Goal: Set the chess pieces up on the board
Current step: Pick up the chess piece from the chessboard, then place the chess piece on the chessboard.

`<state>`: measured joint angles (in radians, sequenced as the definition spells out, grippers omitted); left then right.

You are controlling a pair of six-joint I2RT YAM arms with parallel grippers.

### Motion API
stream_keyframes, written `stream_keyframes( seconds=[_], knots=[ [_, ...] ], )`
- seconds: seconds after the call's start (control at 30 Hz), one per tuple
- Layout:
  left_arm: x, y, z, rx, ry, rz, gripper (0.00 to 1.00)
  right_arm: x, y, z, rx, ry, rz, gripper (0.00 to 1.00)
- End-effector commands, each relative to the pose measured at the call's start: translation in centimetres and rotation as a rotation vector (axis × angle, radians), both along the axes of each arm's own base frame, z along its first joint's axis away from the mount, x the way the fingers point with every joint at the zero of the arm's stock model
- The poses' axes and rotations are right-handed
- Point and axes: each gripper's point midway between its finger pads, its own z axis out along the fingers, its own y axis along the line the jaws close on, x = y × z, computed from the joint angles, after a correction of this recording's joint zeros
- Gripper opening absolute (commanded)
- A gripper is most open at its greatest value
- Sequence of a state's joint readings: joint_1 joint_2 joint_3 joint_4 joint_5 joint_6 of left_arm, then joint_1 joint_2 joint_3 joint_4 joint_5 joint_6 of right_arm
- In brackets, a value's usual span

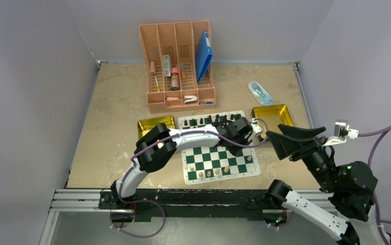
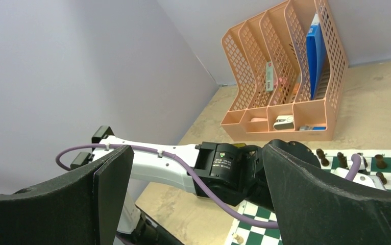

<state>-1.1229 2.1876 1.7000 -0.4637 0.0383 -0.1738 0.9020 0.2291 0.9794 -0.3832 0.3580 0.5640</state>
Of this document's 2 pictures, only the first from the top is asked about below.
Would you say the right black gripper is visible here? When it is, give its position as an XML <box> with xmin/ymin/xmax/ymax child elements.
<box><xmin>264</xmin><ymin>123</ymin><xmax>339</xmax><ymax>192</ymax></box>

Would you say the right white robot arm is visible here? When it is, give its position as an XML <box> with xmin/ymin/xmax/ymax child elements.
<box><xmin>265</xmin><ymin>120</ymin><xmax>391</xmax><ymax>244</ymax></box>

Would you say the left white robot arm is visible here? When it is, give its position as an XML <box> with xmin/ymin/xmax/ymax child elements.
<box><xmin>110</xmin><ymin>117</ymin><xmax>263</xmax><ymax>209</ymax></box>

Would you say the green white chess board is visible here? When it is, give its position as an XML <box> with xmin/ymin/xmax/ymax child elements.
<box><xmin>177</xmin><ymin>110</ymin><xmax>260</xmax><ymax>185</ymax></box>

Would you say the right gold tin tray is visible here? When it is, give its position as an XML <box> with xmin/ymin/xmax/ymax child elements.
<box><xmin>251</xmin><ymin>104</ymin><xmax>294</xmax><ymax>142</ymax></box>

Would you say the gold tin tray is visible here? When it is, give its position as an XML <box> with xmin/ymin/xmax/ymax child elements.
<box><xmin>137</xmin><ymin>115</ymin><xmax>176</xmax><ymax>139</ymax></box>
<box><xmin>251</xmin><ymin>104</ymin><xmax>294</xmax><ymax>142</ymax></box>

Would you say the blue white packaged item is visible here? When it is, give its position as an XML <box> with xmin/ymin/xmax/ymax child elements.
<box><xmin>248</xmin><ymin>81</ymin><xmax>274</xmax><ymax>106</ymax></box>

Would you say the white stapler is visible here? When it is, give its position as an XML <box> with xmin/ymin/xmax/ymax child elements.
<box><xmin>183</xmin><ymin>95</ymin><xmax>198</xmax><ymax>105</ymax></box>

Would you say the brown bottle pink cap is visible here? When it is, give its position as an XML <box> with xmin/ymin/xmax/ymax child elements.
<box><xmin>170</xmin><ymin>67</ymin><xmax>180</xmax><ymax>91</ymax></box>

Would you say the blue folder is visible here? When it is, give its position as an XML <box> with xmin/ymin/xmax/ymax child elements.
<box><xmin>194</xmin><ymin>31</ymin><xmax>213</xmax><ymax>83</ymax></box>

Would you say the left gold tin tray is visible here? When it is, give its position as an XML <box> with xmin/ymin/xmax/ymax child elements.
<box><xmin>137</xmin><ymin>115</ymin><xmax>176</xmax><ymax>139</ymax></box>

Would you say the white green box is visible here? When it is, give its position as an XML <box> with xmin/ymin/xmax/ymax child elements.
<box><xmin>162</xmin><ymin>55</ymin><xmax>172</xmax><ymax>78</ymax></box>

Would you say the pink desk organizer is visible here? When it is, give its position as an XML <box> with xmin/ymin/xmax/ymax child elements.
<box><xmin>139</xmin><ymin>20</ymin><xmax>216</xmax><ymax>114</ymax></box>

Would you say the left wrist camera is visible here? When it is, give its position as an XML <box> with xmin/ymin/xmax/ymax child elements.
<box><xmin>250</xmin><ymin>118</ymin><xmax>263</xmax><ymax>138</ymax></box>

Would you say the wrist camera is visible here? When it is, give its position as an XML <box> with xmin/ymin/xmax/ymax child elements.
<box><xmin>250</xmin><ymin>118</ymin><xmax>263</xmax><ymax>138</ymax></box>
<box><xmin>323</xmin><ymin>119</ymin><xmax>359</xmax><ymax>146</ymax></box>

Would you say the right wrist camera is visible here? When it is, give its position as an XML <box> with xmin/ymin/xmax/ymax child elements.
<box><xmin>323</xmin><ymin>119</ymin><xmax>359</xmax><ymax>146</ymax></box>

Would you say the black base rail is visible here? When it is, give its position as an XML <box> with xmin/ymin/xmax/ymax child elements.
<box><xmin>99</xmin><ymin>188</ymin><xmax>292</xmax><ymax>226</ymax></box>

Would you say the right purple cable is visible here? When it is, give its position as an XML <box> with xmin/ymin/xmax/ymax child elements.
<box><xmin>357</xmin><ymin>124</ymin><xmax>391</xmax><ymax>237</ymax></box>

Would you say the purple cable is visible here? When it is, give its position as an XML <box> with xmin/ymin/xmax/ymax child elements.
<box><xmin>357</xmin><ymin>124</ymin><xmax>391</xmax><ymax>237</ymax></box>
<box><xmin>117</xmin><ymin>117</ymin><xmax>271</xmax><ymax>204</ymax></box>

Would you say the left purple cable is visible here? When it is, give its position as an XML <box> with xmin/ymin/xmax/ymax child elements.
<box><xmin>117</xmin><ymin>117</ymin><xmax>271</xmax><ymax>204</ymax></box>

